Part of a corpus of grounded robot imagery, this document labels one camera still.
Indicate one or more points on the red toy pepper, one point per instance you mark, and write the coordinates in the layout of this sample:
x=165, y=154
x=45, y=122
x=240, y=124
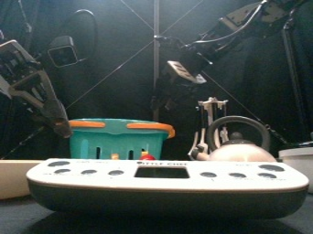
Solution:
x=148, y=157

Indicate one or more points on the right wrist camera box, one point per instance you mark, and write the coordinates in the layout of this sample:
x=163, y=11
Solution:
x=185, y=72

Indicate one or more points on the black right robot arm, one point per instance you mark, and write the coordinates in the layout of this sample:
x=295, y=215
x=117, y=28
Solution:
x=254, y=21

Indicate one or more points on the white toy pot black lid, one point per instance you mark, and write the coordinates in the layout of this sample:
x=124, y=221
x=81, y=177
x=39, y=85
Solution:
x=300, y=161

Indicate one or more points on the black metal stand post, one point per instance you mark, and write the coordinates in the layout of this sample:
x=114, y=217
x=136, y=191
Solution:
x=292, y=67

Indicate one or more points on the grey metal frame pole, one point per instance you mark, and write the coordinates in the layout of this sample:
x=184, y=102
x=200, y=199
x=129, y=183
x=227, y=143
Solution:
x=156, y=61

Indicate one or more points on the white toy plate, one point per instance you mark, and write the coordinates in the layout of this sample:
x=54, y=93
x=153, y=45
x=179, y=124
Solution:
x=13, y=179

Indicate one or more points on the white round object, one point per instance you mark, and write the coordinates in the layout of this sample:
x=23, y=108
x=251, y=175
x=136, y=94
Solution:
x=211, y=106

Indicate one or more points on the orange toy carrot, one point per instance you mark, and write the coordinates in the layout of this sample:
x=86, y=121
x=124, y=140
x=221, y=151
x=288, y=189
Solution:
x=116, y=156

